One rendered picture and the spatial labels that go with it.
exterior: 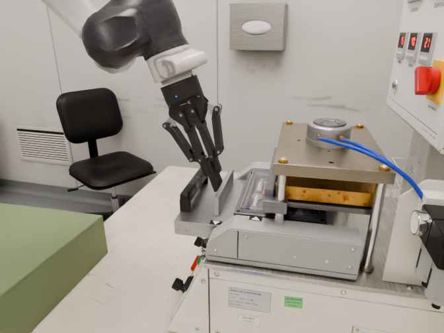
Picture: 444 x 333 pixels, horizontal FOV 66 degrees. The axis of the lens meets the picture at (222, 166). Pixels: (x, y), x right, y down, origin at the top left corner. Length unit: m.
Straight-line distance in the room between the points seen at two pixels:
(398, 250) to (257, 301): 0.25
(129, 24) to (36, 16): 2.27
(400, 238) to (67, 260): 0.67
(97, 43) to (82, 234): 0.45
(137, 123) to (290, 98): 1.09
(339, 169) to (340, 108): 1.66
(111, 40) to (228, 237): 0.38
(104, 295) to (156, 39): 0.56
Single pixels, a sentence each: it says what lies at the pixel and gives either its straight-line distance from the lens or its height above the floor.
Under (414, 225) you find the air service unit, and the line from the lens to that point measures 0.52.
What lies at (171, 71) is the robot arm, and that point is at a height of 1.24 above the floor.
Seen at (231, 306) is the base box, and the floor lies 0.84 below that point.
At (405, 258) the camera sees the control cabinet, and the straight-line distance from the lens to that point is 0.62.
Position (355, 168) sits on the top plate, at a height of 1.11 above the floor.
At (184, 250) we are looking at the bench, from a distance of 0.97.
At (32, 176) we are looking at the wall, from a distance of 3.33.
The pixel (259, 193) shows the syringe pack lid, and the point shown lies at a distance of 0.69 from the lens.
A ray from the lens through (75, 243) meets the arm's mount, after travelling 0.87.
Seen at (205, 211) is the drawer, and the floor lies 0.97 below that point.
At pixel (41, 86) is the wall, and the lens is 2.96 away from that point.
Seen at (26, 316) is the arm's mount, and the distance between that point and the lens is 0.82.
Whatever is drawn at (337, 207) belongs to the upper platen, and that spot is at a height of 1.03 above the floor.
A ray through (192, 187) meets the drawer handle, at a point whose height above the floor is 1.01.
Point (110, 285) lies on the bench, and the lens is 0.89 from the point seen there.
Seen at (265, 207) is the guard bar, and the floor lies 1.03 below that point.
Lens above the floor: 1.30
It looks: 22 degrees down
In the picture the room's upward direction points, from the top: straight up
